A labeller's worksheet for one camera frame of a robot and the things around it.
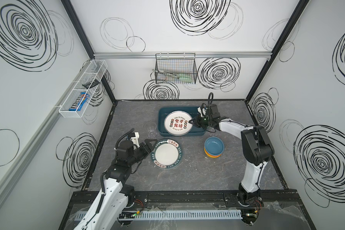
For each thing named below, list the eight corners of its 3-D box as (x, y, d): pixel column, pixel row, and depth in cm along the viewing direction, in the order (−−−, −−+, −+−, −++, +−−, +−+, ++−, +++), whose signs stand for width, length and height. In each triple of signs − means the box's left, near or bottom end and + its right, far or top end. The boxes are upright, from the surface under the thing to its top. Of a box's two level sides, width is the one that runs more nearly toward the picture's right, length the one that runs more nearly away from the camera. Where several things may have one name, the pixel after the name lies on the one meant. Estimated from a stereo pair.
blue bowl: (205, 159, 89) (208, 152, 81) (203, 144, 96) (206, 136, 88) (221, 159, 89) (226, 152, 81) (218, 144, 96) (222, 136, 88)
